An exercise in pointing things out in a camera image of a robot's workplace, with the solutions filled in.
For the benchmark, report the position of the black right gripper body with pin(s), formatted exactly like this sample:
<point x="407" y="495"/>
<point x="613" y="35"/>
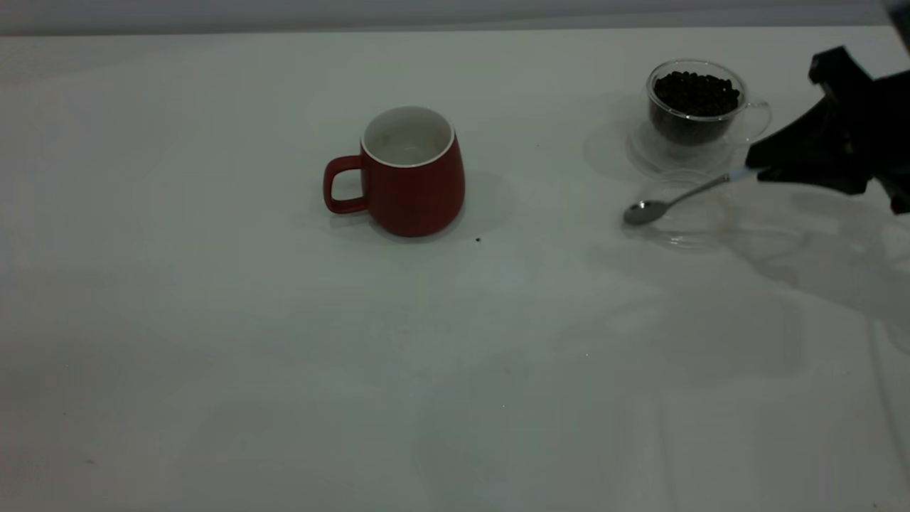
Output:
<point x="878" y="121"/>

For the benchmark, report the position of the red ceramic mug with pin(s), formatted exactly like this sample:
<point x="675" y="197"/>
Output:
<point x="419" y="199"/>

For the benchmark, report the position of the dark coffee beans pile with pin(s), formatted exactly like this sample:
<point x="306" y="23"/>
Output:
<point x="697" y="92"/>

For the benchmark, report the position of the clear glass saucer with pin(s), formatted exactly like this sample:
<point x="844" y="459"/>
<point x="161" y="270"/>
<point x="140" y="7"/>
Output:
<point x="693" y="238"/>

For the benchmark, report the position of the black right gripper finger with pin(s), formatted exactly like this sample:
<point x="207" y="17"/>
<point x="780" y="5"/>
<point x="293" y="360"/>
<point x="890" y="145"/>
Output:
<point x="810" y="139"/>
<point x="832" y="174"/>

